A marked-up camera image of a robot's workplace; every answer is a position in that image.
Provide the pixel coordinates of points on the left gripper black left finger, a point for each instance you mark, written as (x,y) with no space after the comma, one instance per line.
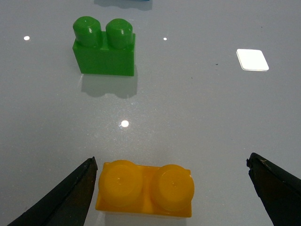
(67,204)

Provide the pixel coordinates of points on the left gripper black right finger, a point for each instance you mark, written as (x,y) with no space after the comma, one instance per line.
(279,191)

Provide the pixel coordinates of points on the yellow toy block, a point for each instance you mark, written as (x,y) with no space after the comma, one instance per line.
(128,188)

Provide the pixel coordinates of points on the green toy block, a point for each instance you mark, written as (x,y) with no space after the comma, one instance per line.
(109,52)

